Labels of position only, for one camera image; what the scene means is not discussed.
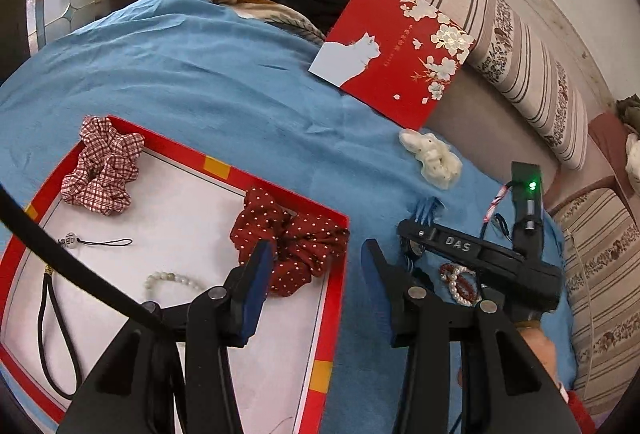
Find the person's right hand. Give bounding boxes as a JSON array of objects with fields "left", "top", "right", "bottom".
[{"left": 515, "top": 321, "right": 563, "bottom": 395}]

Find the olive cloth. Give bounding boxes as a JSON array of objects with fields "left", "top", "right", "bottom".
[{"left": 615, "top": 97, "right": 640, "bottom": 135}]

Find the dark red dotted scrunchie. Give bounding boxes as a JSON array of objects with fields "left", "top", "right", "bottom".
[{"left": 230, "top": 187, "right": 351, "bottom": 297}]

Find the red white braided cable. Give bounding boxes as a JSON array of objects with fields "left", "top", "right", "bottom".
[{"left": 481, "top": 179, "right": 516, "bottom": 240}]

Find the blue blanket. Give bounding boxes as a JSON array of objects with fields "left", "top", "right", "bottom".
[{"left": 0, "top": 0, "right": 578, "bottom": 434}]

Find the white fluffy scrunchie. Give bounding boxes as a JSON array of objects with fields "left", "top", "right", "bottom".
[{"left": 398, "top": 128, "right": 463, "bottom": 190}]

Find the white charm with black cord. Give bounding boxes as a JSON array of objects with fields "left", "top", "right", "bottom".
[{"left": 57, "top": 230, "right": 133, "bottom": 250}]

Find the red white checked scrunchie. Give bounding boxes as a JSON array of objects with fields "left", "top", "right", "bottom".
[{"left": 61, "top": 115, "right": 146, "bottom": 216}]

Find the red gift box tray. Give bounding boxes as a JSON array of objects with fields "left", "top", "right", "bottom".
[{"left": 0, "top": 115, "right": 351, "bottom": 434}]

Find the pearl and red bead bracelet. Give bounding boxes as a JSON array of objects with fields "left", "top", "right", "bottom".
[{"left": 440, "top": 263, "right": 483, "bottom": 306}]

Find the brown patterned scarf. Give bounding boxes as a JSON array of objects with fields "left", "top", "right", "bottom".
[{"left": 192, "top": 0, "right": 326, "bottom": 46}]

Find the dusty pink pillow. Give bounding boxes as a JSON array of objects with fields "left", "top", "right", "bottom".
[{"left": 587, "top": 111, "right": 632, "bottom": 195}]

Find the black cord strap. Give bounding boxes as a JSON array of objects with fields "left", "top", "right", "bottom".
[{"left": 39, "top": 265, "right": 83, "bottom": 400}]

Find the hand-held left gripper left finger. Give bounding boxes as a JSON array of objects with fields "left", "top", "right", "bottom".
[{"left": 56, "top": 240, "right": 276, "bottom": 434}]

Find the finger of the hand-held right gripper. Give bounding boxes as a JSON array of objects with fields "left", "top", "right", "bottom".
[
  {"left": 414, "top": 197, "right": 445, "bottom": 225},
  {"left": 401, "top": 237, "right": 437, "bottom": 295}
]

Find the red cat print box lid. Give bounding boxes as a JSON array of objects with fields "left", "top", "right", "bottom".
[{"left": 308, "top": 0, "right": 475, "bottom": 129}]

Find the pale green bead bracelet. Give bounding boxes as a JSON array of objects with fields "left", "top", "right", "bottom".
[{"left": 144, "top": 269, "right": 207, "bottom": 295}]

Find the taupe bed sheet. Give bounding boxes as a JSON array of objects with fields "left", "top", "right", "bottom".
[{"left": 429, "top": 63, "right": 562, "bottom": 215}]

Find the striped floral cushion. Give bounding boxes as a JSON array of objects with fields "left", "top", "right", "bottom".
[{"left": 547, "top": 187, "right": 640, "bottom": 420}]

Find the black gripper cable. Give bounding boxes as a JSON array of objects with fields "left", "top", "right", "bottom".
[{"left": 0, "top": 181, "right": 173, "bottom": 331}]

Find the striped floral bolster pillow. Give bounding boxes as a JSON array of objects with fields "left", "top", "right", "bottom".
[{"left": 392, "top": 0, "right": 590, "bottom": 171}]

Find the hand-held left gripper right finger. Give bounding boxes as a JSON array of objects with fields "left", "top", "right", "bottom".
[{"left": 361, "top": 239, "right": 583, "bottom": 434}]

